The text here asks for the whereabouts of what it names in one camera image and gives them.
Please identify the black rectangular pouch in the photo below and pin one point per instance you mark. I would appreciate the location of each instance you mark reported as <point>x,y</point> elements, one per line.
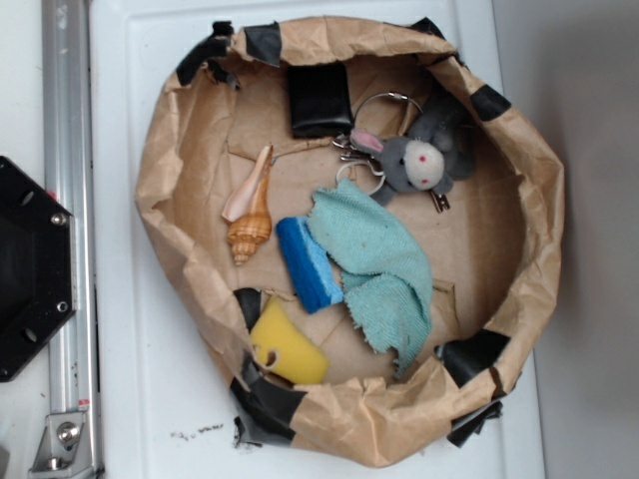
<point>319,100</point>

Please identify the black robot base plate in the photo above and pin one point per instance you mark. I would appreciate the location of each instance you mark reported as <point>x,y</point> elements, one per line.
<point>37,295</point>

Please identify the orange spiral seashell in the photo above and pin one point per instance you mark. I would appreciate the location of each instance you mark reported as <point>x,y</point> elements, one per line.
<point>247,212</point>

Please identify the silver corner bracket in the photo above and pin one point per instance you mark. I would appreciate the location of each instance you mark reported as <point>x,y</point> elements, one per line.
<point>64,450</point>

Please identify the white plastic tray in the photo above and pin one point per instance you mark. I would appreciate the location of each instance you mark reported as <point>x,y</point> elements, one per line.
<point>166,410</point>

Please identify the aluminium extrusion rail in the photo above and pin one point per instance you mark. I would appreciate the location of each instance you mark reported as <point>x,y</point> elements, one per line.
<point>73,351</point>

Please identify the teal terry cloth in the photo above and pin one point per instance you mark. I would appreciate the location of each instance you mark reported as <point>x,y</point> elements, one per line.
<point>385,275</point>

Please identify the gray plush bunny keychain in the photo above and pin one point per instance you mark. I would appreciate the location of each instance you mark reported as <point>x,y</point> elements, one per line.
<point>427,158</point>

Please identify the blue sponge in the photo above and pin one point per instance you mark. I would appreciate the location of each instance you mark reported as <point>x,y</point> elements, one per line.
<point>308,265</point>

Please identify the brown paper bag bowl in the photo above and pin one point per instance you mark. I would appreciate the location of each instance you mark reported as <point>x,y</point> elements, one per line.
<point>493,242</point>

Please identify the yellow sponge piece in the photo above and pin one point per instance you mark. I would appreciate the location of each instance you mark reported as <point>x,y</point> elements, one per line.
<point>283,349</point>

